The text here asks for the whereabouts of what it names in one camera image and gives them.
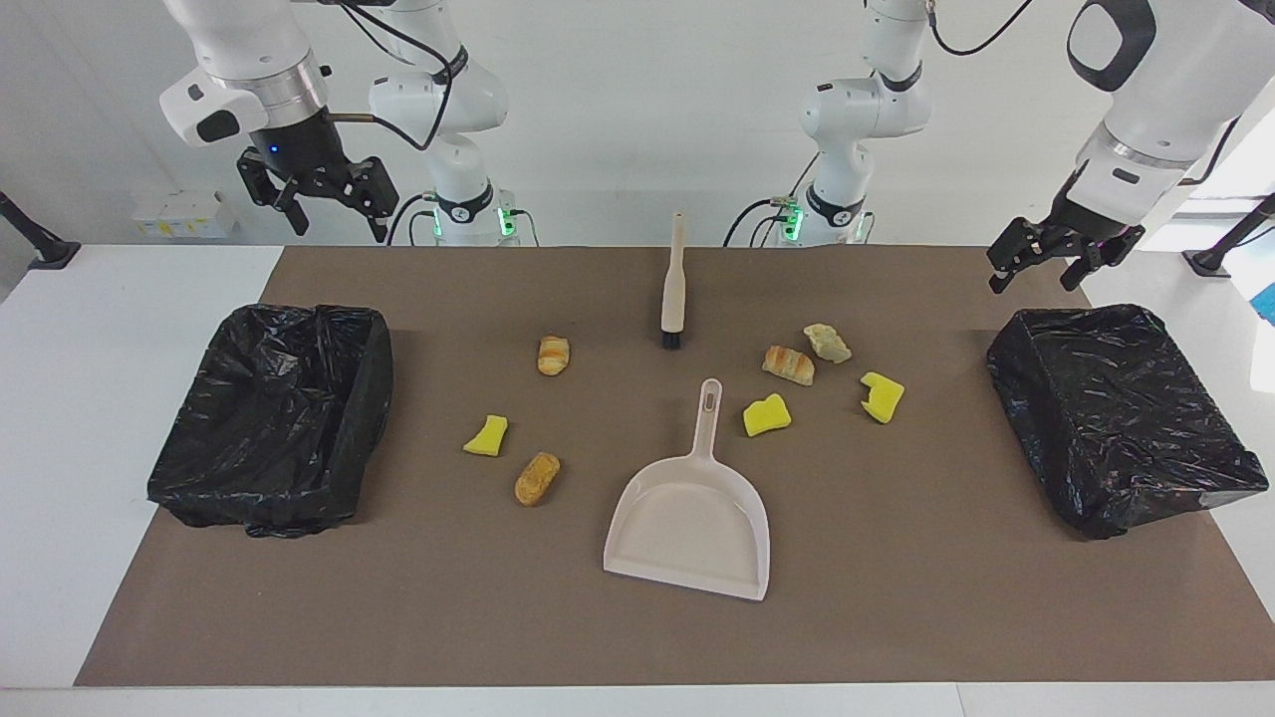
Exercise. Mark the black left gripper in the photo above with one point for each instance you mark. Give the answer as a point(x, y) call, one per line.
point(1091, 224)

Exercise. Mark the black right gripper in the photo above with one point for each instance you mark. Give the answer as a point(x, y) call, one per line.
point(299, 149)

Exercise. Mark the notched yellow sponge piece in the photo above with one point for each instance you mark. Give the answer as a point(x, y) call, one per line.
point(885, 393)

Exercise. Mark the pale green sponge piece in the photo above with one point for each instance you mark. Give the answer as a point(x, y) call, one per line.
point(827, 344)

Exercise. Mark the striped croissant bread piece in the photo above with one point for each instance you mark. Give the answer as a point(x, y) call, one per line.
point(554, 356)

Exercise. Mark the small yellow sponge piece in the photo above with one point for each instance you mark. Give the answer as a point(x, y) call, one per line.
point(486, 436)

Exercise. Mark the striped orange bread chunk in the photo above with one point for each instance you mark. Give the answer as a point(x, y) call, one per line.
point(788, 365)

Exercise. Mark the brown oblong bread roll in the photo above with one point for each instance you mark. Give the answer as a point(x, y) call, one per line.
point(537, 479)

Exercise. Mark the beige hand brush black bristles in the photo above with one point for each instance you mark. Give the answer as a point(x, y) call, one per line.
point(675, 289)

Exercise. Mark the beige plastic dustpan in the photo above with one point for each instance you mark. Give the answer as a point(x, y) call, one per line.
point(687, 528)

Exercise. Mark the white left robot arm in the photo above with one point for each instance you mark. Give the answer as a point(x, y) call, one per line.
point(1175, 80)

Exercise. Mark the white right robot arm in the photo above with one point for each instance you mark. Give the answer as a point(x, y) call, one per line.
point(249, 50)

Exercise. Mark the bin with glossy black bag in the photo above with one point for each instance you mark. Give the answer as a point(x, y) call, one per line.
point(1116, 418)
point(269, 418)

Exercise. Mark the white box with yellow labels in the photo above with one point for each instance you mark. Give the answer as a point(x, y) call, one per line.
point(184, 212)

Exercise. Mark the blue object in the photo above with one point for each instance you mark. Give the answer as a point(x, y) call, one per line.
point(1267, 304)

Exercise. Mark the brown table mat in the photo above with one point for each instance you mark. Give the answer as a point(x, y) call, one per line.
point(896, 597)

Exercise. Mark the black camera stand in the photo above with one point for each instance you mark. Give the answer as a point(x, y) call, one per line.
point(45, 251)
point(1220, 254)

